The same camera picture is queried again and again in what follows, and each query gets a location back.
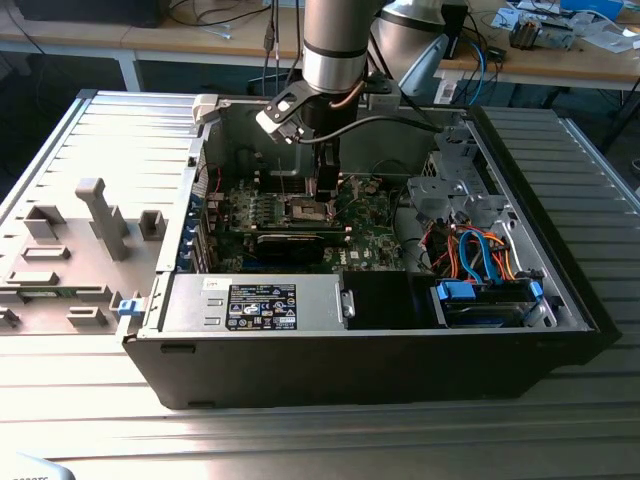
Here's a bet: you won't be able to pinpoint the blue plastic clip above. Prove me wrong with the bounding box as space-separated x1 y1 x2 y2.
116 297 145 319

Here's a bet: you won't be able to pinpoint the red wire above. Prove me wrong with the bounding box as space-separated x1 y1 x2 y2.
196 166 225 197

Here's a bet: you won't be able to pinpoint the hard disk in blue carrier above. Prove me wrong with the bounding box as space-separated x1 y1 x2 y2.
428 278 545 330

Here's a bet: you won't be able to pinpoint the beige case latch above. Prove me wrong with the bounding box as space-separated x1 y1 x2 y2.
191 93 222 126

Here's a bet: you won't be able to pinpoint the CPU cooler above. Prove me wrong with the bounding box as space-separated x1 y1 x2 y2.
508 13 545 50

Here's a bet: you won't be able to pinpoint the green RAM stick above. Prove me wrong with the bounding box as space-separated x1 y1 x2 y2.
18 288 77 300

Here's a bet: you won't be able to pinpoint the wooden desk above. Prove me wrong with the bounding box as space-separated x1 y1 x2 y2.
0 0 311 57
432 0 640 91

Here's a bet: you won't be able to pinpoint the orange wire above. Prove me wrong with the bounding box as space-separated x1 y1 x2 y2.
443 233 460 277
498 238 525 282

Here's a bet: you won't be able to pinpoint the blue wire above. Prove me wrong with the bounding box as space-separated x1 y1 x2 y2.
456 228 482 285
472 228 507 287

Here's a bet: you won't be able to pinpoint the black box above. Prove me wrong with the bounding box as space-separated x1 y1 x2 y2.
13 0 162 29

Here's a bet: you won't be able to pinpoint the metal socket cover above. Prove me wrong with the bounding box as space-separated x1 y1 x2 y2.
329 174 362 219

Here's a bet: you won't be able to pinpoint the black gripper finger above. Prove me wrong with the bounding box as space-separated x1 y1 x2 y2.
313 141 343 205

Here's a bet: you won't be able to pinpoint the blue box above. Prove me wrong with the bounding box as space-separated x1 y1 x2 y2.
559 0 625 20

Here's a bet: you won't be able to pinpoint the thick black wire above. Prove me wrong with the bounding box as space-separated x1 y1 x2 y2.
388 187 419 259

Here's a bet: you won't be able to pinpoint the pale grey device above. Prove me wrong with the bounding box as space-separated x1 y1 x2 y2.
0 452 76 480

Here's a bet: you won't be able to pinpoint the green motherboard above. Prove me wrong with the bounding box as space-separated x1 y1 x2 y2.
219 172 409 274

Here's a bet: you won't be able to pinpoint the black camera cable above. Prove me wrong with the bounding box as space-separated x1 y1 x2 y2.
297 114 444 146

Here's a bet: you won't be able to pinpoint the blue cable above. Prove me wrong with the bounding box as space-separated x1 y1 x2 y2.
469 38 491 107

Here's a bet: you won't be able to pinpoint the black graphics card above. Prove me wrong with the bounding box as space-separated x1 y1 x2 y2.
253 230 325 265

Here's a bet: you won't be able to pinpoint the white paper sheets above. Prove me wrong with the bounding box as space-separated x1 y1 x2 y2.
574 14 640 54

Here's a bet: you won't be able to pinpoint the grey parts rack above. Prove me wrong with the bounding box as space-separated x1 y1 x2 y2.
0 177 167 337

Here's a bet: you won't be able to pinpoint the CPU socket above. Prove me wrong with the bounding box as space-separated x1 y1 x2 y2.
282 192 339 227

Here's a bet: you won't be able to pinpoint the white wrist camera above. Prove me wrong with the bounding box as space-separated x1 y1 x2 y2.
255 93 307 146

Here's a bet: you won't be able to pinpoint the silver power supply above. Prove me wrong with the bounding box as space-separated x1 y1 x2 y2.
160 272 347 335

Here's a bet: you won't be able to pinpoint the black PC case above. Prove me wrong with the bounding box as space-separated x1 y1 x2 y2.
122 92 621 411

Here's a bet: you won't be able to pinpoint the metal drive cage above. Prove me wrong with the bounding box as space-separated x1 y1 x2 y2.
405 124 524 236

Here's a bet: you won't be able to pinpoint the thin black wire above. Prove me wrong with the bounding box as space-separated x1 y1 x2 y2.
372 158 407 191

